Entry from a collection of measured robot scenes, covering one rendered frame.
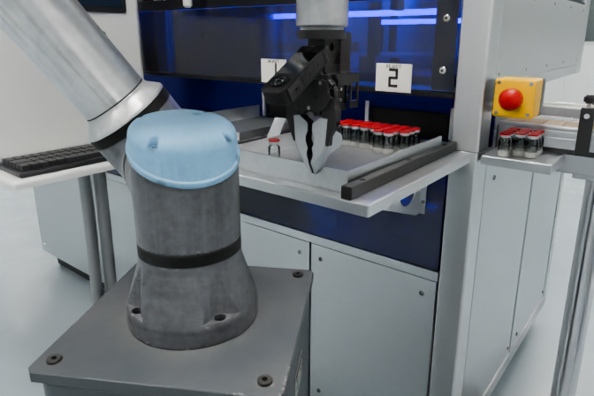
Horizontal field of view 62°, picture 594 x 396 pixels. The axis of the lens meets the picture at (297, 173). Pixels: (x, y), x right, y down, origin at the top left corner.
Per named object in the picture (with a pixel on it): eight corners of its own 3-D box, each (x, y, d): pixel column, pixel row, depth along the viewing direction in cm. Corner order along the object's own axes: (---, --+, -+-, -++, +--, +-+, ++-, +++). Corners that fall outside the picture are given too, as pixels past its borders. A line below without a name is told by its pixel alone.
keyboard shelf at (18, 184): (129, 143, 156) (128, 134, 155) (183, 156, 138) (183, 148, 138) (-33, 171, 123) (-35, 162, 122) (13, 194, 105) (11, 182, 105)
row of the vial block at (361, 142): (336, 141, 108) (336, 121, 107) (411, 153, 97) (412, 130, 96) (330, 143, 106) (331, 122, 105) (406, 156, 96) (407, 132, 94)
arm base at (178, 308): (239, 356, 50) (236, 268, 48) (102, 343, 52) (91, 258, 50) (269, 285, 65) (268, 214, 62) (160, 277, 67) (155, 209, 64)
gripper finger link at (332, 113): (340, 146, 72) (342, 85, 70) (334, 148, 71) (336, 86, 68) (315, 141, 75) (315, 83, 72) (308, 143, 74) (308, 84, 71)
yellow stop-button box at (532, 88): (502, 111, 99) (506, 75, 97) (541, 115, 95) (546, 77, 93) (491, 116, 93) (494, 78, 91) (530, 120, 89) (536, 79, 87)
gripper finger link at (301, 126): (331, 167, 79) (332, 110, 77) (308, 174, 75) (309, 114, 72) (316, 163, 81) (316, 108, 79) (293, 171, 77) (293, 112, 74)
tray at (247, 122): (258, 116, 143) (258, 104, 142) (332, 125, 128) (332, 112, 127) (162, 133, 118) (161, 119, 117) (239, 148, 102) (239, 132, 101)
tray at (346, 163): (333, 137, 114) (333, 122, 113) (440, 153, 98) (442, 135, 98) (226, 165, 89) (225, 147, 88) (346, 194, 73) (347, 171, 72)
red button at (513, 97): (502, 108, 93) (504, 87, 92) (524, 110, 91) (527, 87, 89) (495, 110, 90) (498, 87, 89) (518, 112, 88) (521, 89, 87)
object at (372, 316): (199, 212, 320) (191, 75, 296) (541, 323, 197) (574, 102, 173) (43, 266, 244) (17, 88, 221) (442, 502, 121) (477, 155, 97)
